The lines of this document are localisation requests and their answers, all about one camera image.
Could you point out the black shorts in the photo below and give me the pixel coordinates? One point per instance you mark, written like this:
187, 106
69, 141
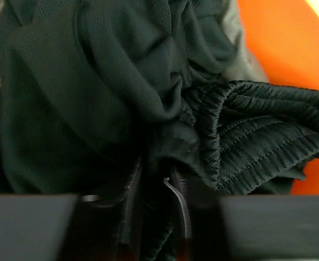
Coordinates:
89, 87

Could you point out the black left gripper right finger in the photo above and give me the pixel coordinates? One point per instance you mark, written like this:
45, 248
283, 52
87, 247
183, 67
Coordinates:
212, 227

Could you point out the orange plastic basket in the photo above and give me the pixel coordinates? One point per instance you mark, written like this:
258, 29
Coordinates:
284, 36

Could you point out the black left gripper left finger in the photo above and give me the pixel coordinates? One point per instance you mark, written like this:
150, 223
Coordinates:
71, 227

